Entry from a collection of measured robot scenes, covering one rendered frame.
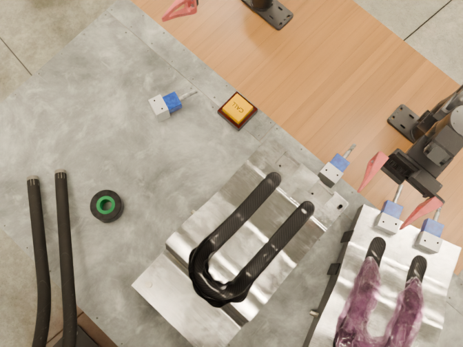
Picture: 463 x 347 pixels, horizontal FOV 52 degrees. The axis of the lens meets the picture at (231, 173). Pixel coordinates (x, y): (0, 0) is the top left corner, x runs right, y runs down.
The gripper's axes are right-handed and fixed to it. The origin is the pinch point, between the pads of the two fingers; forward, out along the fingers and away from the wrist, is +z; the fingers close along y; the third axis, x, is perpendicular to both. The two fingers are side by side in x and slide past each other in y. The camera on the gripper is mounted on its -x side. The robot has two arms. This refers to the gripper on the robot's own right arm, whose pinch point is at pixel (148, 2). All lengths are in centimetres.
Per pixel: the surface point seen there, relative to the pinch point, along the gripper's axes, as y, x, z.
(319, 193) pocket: 50, 34, -4
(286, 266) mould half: 56, 31, 16
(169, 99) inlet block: 3.8, 35.9, 3.8
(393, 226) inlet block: 69, 32, -10
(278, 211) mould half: 46, 31, 7
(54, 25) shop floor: -95, 120, -4
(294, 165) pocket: 41, 34, -5
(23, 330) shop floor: 0, 119, 96
